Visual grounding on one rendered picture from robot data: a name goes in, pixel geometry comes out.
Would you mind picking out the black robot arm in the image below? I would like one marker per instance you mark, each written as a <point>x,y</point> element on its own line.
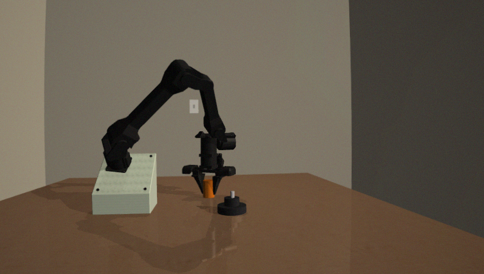
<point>179,76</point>

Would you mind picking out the orange knob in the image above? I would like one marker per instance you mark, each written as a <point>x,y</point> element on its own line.
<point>208,189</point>

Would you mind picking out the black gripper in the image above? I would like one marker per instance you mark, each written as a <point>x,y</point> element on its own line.
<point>208,164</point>

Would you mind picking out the black round pedestal with silver shaft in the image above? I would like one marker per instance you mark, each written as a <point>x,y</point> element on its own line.
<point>231,206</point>

